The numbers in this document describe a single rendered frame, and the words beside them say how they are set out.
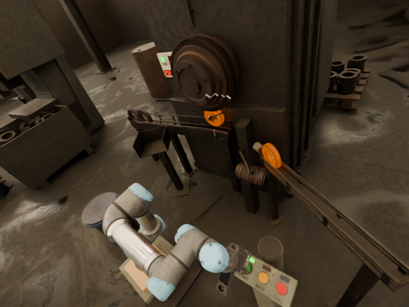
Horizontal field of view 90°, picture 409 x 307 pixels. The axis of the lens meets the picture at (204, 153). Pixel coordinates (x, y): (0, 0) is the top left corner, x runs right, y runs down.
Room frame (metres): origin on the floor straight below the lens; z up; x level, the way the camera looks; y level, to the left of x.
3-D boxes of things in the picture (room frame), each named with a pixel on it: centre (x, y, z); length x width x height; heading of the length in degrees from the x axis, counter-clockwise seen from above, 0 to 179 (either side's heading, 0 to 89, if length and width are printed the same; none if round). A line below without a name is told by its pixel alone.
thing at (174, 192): (1.50, 0.38, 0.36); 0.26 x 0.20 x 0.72; 77
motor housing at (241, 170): (0.95, -0.27, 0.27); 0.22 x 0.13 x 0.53; 42
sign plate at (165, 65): (1.61, 0.00, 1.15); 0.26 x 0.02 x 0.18; 42
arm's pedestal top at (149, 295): (0.68, 0.57, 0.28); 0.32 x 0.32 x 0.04; 38
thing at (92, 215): (1.18, 0.94, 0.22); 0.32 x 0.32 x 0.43
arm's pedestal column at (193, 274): (0.68, 0.57, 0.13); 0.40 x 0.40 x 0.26; 38
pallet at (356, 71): (2.46, -1.74, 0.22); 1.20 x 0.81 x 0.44; 40
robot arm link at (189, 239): (0.34, 0.14, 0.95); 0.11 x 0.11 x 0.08; 39
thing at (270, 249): (0.43, -0.15, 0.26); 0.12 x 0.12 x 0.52
